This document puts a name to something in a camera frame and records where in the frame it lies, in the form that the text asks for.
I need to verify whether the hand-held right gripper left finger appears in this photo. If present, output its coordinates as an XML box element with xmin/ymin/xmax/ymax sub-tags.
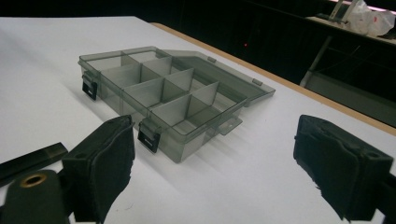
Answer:
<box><xmin>61</xmin><ymin>114</ymin><xmax>136</xmax><ymax>224</ymax></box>

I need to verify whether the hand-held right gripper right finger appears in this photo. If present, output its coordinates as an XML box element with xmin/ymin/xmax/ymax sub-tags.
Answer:
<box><xmin>292</xmin><ymin>114</ymin><xmax>394</xmax><ymax>222</ymax></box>

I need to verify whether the clear grey plastic organizer box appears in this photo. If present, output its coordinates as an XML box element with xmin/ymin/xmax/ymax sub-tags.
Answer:
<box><xmin>78</xmin><ymin>46</ymin><xmax>276</xmax><ymax>164</ymax></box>

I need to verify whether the dark side table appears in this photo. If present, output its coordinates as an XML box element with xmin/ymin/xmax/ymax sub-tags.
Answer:
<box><xmin>299</xmin><ymin>15</ymin><xmax>396</xmax><ymax>128</ymax></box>

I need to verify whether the white plastic bag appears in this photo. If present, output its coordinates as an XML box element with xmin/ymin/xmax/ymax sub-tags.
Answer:
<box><xmin>346</xmin><ymin>0</ymin><xmax>396</xmax><ymax>37</ymax></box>

